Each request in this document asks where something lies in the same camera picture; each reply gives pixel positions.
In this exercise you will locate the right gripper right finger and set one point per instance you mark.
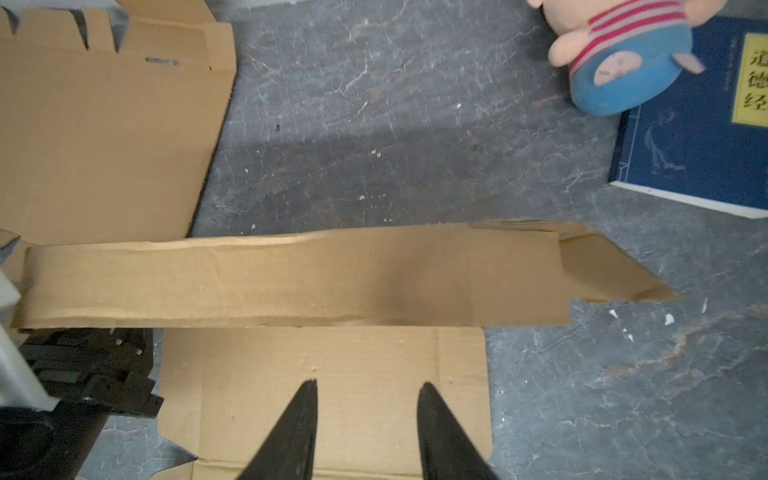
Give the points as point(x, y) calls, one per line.
point(446, 452)

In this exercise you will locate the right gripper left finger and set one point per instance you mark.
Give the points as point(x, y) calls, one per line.
point(289, 449)

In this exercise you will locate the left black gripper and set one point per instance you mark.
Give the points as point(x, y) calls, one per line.
point(107, 368)

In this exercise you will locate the brown cardboard box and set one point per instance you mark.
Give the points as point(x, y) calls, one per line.
point(371, 313)

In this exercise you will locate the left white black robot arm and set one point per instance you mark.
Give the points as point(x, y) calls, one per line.
point(49, 445)

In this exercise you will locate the flat brown cardboard sheet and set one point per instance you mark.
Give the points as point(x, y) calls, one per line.
point(106, 140)

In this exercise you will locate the dark blue book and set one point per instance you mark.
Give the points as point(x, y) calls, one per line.
point(703, 141)

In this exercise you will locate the plush doll striped shirt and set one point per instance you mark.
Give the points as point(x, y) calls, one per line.
point(620, 54)

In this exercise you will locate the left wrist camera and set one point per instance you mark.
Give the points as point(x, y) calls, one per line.
point(19, 385)

